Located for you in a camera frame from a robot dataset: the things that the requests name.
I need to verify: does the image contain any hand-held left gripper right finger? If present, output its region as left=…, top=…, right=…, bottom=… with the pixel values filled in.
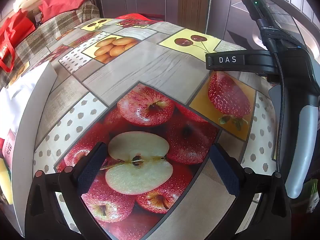
left=209, top=143, right=293, bottom=240

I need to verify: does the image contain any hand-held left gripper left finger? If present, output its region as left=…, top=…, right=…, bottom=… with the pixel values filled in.
left=25, top=142, right=108, bottom=240

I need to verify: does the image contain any white cardboard box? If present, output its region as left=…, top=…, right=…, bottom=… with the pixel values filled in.
left=0, top=61, right=58, bottom=233

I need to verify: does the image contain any green white packet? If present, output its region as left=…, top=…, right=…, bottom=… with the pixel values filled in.
left=304, top=179, right=320, bottom=213

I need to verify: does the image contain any plaid cloth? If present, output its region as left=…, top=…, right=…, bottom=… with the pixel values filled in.
left=0, top=1, right=100, bottom=88

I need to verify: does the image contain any red tote bag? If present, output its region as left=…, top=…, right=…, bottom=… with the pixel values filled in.
left=0, top=9, right=36, bottom=73

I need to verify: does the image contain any red plastic stool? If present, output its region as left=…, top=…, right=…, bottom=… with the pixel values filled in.
left=116, top=13, right=150, bottom=22

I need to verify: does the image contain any black braided cable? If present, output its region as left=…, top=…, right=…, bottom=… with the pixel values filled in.
left=257, top=19, right=287, bottom=174

